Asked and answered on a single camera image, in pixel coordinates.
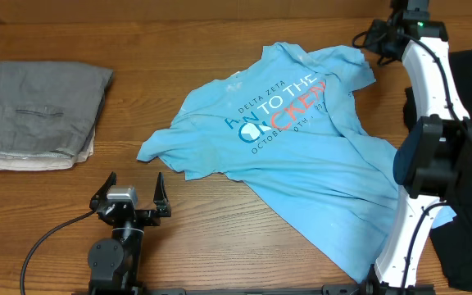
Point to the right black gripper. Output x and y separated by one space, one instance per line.
374 31

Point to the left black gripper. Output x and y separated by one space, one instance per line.
152 217

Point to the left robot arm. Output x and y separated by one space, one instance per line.
114 261

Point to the folded grey trousers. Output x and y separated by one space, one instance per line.
49 106

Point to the light blue printed t-shirt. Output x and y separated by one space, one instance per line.
287 127

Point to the folded beige cloth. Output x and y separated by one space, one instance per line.
41 162

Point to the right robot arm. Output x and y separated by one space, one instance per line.
433 166

